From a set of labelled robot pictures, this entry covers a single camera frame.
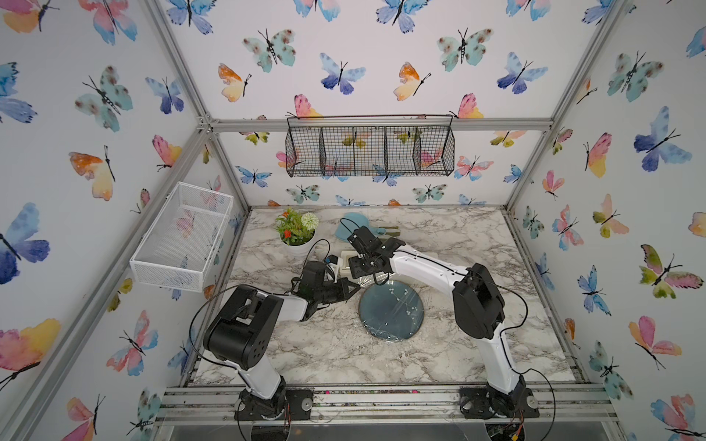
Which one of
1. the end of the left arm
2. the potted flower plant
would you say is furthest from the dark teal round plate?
the potted flower plant

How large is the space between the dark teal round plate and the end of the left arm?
0.10 m

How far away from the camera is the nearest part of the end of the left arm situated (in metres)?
0.75

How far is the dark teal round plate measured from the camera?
0.86 metres

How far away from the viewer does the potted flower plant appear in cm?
94

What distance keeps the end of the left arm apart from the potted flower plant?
0.18 m

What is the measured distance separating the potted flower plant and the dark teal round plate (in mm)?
286

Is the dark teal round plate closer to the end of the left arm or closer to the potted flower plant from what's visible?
the end of the left arm
